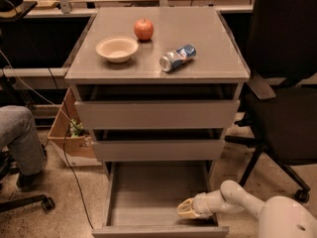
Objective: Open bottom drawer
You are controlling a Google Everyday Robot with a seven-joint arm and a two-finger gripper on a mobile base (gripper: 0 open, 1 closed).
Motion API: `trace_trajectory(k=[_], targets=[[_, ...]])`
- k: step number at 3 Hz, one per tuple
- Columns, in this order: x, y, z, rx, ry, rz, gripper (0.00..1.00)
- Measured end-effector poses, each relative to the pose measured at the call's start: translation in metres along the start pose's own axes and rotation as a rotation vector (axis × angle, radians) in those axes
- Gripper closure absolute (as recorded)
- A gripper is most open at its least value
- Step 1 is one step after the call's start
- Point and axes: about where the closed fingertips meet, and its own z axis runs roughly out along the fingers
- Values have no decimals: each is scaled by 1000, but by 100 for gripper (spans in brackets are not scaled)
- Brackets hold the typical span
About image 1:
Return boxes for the black shoe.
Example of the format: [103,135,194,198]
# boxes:
[16,173,42,191]

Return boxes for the grey bottom drawer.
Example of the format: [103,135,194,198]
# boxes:
[92,161,229,238]

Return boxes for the black chair base left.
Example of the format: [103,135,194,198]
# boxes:
[0,151,55,212]

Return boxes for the red apple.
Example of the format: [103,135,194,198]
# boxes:
[134,18,154,41]

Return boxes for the person leg in jeans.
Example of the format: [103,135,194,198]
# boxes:
[0,105,46,176]

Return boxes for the white cable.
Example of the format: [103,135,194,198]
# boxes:
[0,52,72,122]

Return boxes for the grey drawer cabinet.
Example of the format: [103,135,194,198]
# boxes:
[64,6,251,190]

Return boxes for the grey middle drawer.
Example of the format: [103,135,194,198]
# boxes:
[92,140,224,162]

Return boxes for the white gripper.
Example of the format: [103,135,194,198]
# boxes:
[177,192,214,219]

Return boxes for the black floor cable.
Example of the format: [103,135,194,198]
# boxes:
[46,67,97,230]

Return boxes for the white paper bowl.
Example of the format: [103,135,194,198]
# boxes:
[95,36,139,63]

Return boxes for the grey top drawer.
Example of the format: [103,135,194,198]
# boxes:
[75,100,239,129]

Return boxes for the grey drawer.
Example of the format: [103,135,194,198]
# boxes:
[92,140,224,162]
[92,161,229,238]
[75,100,239,129]

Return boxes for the green object in box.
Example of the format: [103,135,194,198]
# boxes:
[69,118,84,138]

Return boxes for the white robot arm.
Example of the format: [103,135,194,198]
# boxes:
[177,180,317,238]

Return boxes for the black office chair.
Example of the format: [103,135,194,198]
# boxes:
[226,0,317,202]

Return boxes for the cardboard box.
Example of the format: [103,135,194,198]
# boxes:
[48,88,100,167]

